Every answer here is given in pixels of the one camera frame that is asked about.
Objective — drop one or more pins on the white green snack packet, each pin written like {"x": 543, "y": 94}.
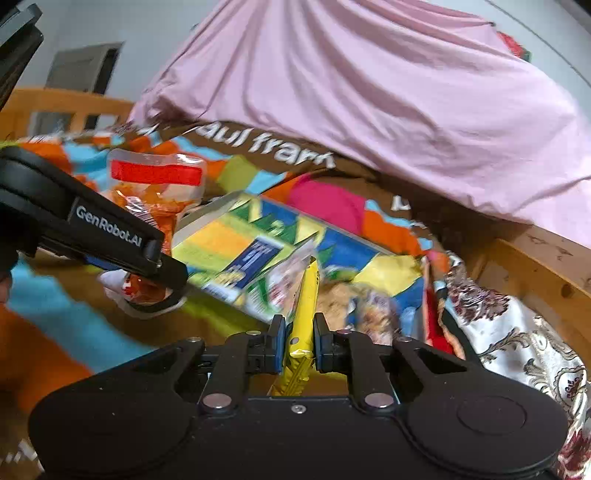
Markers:
{"x": 281, "y": 281}

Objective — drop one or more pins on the orange snack bag red label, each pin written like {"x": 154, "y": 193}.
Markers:
{"x": 154, "y": 203}

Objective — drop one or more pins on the red floral cloth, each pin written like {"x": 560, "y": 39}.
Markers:
{"x": 512, "y": 46}

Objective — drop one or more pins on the grey door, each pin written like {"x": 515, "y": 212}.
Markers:
{"x": 78, "y": 69}

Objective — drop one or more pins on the wooden bed frame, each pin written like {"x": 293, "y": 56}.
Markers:
{"x": 531, "y": 263}

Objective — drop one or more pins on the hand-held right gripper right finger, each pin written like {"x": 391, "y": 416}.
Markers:
{"x": 319, "y": 344}

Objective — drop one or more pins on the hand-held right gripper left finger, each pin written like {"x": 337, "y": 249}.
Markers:
{"x": 277, "y": 344}

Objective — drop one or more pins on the brown fluffy snack packet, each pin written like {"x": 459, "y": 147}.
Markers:
{"x": 337, "y": 302}

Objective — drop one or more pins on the colourful patterned tray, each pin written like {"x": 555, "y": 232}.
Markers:
{"x": 217, "y": 240}

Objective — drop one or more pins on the clear nut bar packet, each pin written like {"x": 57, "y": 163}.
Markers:
{"x": 374, "y": 318}

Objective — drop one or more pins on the colourful printed blanket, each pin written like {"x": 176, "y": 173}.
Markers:
{"x": 55, "y": 295}

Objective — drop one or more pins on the pink bed sheet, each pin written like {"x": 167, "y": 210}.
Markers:
{"x": 369, "y": 92}

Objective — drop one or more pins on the blue snack packet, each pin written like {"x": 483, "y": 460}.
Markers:
{"x": 251, "y": 261}

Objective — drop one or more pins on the yellow snack packet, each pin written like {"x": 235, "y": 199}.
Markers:
{"x": 302, "y": 323}

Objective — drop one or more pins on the floral satin quilt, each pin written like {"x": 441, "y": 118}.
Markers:
{"x": 508, "y": 341}

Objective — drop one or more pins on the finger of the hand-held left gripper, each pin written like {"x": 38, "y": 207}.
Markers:
{"x": 154, "y": 310}
{"x": 173, "y": 274}

